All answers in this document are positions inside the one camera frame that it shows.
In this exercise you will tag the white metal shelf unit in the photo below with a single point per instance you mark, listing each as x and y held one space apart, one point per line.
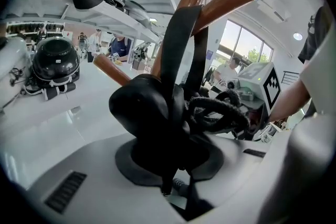
65 118

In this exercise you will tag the blue wall sign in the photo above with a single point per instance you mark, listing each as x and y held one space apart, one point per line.
209 54

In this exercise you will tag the person's right forearm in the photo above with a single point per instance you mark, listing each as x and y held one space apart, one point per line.
291 102

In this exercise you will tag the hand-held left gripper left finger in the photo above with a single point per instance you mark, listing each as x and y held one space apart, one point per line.
99 191

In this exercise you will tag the person's black shirt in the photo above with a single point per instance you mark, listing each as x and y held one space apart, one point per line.
315 34

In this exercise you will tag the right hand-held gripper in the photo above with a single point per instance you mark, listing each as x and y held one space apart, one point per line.
271 86

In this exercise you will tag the round ceiling lamp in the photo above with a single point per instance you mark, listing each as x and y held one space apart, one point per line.
298 36

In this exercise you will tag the white open helmet shell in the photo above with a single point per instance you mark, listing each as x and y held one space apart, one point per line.
137 13

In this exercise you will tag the black bag with straps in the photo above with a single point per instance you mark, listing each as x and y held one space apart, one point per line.
147 107

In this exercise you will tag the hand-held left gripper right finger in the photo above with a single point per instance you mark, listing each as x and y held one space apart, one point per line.
236 165

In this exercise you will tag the white ceiling air conditioner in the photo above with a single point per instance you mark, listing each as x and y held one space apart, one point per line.
274 8

